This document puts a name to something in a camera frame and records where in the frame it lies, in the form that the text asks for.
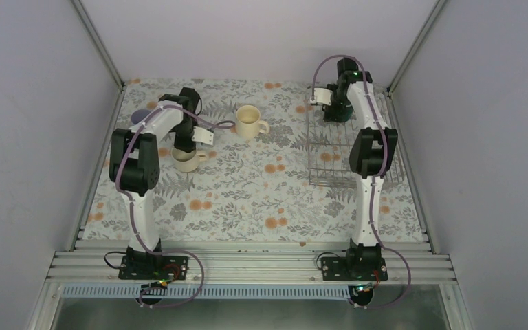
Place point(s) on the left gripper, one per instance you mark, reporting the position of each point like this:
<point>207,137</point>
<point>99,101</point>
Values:
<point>181,144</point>

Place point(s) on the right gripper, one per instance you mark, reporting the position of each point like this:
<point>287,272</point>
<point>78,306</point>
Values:
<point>340,111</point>

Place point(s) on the beige white mug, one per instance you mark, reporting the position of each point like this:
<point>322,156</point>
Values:
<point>188,162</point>

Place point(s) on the metal wire dish rack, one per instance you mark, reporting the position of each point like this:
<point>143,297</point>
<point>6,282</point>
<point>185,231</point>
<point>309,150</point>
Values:
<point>329,145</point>

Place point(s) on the lilac plastic cup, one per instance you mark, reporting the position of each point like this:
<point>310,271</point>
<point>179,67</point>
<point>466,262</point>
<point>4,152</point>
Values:
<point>139,115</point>

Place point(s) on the cream ribbed mug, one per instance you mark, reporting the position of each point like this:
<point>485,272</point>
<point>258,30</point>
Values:
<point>249,123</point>

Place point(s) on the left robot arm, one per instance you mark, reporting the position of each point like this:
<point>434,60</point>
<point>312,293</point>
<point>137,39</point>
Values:
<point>135,164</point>

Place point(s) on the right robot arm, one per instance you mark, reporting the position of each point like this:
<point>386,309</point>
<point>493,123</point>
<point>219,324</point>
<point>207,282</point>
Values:
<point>370,159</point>

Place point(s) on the floral table mat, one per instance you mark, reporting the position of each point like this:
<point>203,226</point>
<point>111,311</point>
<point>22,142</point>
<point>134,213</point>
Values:
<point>247,190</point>

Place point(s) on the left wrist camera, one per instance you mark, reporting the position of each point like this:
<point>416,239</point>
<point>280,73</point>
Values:
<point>203,136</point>

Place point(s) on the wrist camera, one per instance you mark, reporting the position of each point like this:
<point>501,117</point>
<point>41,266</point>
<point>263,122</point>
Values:
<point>321,96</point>
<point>203,136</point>

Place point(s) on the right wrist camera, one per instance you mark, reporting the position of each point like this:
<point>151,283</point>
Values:
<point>321,96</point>

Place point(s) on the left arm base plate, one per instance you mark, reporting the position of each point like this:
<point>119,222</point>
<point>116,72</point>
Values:
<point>153,268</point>

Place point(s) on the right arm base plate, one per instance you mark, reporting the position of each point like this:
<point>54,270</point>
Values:
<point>339,269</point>

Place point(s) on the aluminium front rail frame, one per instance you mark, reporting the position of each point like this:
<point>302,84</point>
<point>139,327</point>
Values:
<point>244,270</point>

